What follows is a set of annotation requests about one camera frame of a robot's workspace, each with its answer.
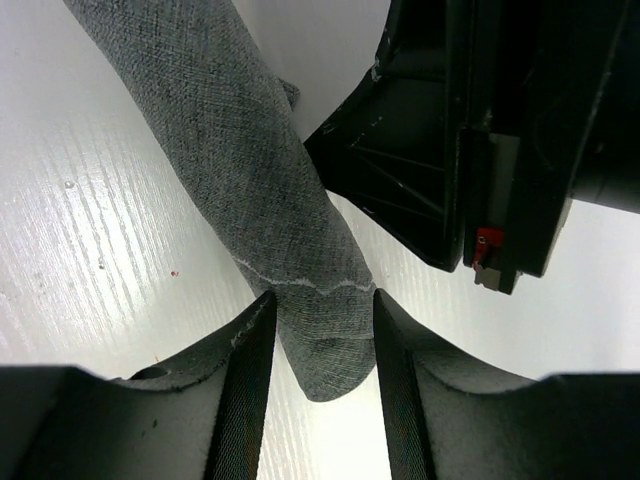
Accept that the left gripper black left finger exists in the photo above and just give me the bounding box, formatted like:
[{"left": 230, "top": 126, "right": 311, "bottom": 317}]
[{"left": 129, "top": 292, "right": 277, "bottom": 479}]

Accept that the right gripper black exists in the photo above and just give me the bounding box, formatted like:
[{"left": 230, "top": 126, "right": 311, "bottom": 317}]
[{"left": 304, "top": 1, "right": 639, "bottom": 294}]

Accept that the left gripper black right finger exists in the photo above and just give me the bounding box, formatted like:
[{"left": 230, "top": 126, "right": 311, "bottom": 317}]
[{"left": 373, "top": 290, "right": 533, "bottom": 479}]

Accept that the grey cloth napkin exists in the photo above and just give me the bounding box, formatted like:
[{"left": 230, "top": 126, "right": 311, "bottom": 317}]
[{"left": 67, "top": 1, "right": 376, "bottom": 402}]

